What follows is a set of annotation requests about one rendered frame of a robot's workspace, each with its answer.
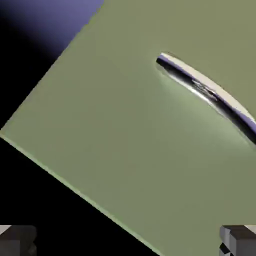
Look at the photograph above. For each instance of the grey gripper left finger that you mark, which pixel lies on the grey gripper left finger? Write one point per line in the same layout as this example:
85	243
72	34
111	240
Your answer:
16	240

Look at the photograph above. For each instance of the green drawer front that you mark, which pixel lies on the green drawer front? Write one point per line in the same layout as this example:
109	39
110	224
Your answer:
128	128

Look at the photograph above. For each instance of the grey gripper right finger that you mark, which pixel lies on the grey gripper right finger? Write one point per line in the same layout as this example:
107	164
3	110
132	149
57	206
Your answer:
240	242

